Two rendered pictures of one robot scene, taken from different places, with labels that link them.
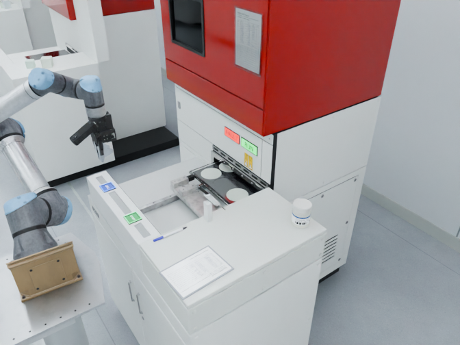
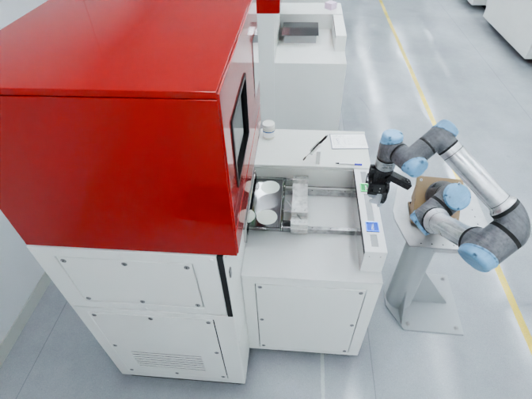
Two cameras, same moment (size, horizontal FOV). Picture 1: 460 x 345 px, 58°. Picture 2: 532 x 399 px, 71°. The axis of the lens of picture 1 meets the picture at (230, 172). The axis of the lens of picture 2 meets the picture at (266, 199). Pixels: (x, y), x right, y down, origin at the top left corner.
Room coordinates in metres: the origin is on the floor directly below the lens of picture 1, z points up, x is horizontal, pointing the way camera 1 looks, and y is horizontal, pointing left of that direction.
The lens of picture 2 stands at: (2.61, 0.92, 2.21)
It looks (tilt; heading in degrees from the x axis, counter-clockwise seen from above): 44 degrees down; 222
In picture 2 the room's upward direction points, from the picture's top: 2 degrees counter-clockwise
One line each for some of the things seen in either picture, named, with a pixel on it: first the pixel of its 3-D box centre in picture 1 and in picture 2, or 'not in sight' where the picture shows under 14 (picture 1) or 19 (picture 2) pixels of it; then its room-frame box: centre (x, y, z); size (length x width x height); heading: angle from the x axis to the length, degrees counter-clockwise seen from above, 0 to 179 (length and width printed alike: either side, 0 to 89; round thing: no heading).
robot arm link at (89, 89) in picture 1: (91, 91); (390, 146); (1.49, 0.53, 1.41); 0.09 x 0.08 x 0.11; 67
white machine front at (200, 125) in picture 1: (218, 139); (241, 210); (1.82, 0.06, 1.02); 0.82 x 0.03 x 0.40; 36
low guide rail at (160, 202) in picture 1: (179, 195); (303, 229); (1.60, 0.24, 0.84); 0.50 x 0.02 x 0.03; 126
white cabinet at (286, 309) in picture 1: (196, 287); (307, 251); (1.41, 0.16, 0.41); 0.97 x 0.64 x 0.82; 36
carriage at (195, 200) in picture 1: (197, 202); (299, 204); (1.50, 0.15, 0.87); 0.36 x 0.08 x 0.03; 36
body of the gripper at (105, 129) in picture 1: (101, 128); (379, 178); (1.50, 0.52, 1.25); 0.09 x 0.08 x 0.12; 126
